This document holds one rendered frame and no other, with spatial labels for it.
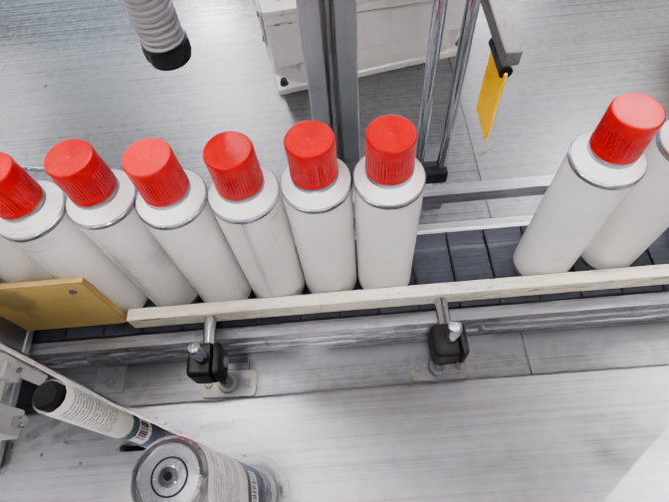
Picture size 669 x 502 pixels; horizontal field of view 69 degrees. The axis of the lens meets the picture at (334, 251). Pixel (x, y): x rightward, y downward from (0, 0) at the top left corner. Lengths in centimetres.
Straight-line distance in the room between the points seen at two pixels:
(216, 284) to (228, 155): 15
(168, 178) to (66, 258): 13
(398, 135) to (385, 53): 42
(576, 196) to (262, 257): 24
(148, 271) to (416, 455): 27
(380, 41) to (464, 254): 33
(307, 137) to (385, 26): 40
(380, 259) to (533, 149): 33
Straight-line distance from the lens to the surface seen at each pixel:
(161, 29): 38
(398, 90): 72
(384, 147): 31
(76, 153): 36
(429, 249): 51
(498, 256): 51
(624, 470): 48
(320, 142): 31
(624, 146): 37
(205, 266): 41
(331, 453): 44
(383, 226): 36
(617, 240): 49
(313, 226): 35
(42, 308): 49
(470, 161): 64
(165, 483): 27
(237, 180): 32
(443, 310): 44
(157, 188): 34
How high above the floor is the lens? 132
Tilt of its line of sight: 61 degrees down
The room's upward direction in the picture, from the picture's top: 8 degrees counter-clockwise
